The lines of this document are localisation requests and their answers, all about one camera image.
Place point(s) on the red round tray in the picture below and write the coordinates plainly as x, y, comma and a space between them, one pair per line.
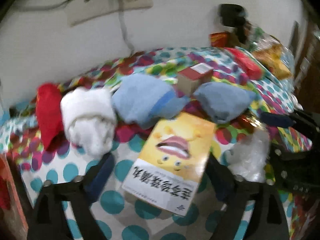
13, 222

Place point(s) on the light blue sock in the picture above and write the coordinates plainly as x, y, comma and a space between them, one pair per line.
144, 99
223, 102

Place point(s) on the clear plastic bag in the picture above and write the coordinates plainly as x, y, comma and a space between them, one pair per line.
247, 158

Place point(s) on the yellow medicine box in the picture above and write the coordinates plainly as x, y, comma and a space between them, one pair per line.
171, 164

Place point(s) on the yellow snack bag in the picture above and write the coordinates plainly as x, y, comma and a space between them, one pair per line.
271, 59

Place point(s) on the red green flat box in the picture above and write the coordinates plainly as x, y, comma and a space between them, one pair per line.
247, 63

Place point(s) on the white sock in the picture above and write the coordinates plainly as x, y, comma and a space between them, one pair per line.
89, 120

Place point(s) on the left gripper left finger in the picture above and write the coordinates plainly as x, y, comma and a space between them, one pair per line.
48, 219

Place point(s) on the polka dot table cloth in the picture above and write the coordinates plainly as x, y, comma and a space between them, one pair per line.
119, 214

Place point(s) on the red foil candy bar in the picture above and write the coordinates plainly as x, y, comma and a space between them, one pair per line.
249, 122

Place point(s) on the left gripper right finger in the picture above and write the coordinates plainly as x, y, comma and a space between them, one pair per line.
268, 219

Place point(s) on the red snack packet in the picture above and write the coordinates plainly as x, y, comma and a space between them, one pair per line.
220, 40

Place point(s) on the white wall socket plate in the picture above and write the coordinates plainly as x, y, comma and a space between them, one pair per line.
78, 11

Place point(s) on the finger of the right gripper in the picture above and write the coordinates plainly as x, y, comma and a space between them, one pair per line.
276, 120

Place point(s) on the dark red barcode box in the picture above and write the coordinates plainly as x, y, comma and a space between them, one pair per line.
190, 79

